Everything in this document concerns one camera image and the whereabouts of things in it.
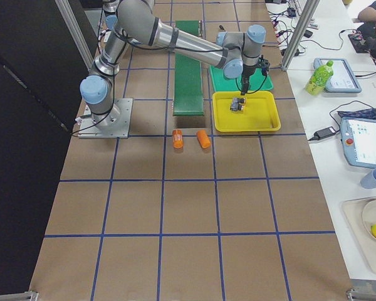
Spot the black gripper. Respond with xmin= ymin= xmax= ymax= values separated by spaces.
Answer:
xmin=241 ymin=55 xmax=270 ymax=95

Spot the plain orange cylinder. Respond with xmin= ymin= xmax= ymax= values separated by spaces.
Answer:
xmin=196 ymin=129 xmax=211 ymax=149

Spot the orange cylinder with 4680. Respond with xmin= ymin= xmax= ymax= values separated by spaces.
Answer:
xmin=172 ymin=129 xmax=184 ymax=149

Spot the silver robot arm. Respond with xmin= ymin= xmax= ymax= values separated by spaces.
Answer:
xmin=98 ymin=0 xmax=120 ymax=41
xmin=79 ymin=1 xmax=269 ymax=137

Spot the green plastic tray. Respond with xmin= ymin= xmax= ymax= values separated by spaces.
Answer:
xmin=209 ymin=66 xmax=274 ymax=92

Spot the yellow plastic tray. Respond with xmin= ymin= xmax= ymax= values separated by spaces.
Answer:
xmin=212 ymin=91 xmax=281 ymax=132

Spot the green conveyor belt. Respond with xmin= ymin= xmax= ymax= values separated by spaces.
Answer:
xmin=172 ymin=20 xmax=206 ymax=117

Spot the green tea bottle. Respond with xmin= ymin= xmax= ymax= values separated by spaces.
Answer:
xmin=305 ymin=60 xmax=333 ymax=95

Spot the black power adapter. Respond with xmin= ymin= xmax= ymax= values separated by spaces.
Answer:
xmin=312 ymin=127 xmax=336 ymax=140

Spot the far teach pendant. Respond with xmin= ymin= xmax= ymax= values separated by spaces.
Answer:
xmin=313 ymin=58 xmax=362 ymax=93

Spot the teach pendant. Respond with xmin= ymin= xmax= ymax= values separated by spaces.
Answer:
xmin=340 ymin=117 xmax=376 ymax=169
xmin=313 ymin=58 xmax=362 ymax=93

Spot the blue patterned cloth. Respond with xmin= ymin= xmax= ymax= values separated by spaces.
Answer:
xmin=337 ymin=108 xmax=376 ymax=120

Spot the near teach pendant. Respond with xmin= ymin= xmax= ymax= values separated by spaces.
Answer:
xmin=340 ymin=117 xmax=376 ymax=169

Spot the blue plastic cup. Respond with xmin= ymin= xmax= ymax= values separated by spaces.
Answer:
xmin=360 ymin=169 xmax=376 ymax=189

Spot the beige serving tray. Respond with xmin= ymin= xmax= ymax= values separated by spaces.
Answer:
xmin=342 ymin=197 xmax=376 ymax=274

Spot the beige bowl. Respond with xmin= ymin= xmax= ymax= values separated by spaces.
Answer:
xmin=362 ymin=199 xmax=376 ymax=241

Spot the aluminium frame post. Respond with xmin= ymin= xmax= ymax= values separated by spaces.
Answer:
xmin=281 ymin=0 xmax=320 ymax=71

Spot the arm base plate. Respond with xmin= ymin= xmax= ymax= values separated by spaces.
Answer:
xmin=76 ymin=98 xmax=133 ymax=139

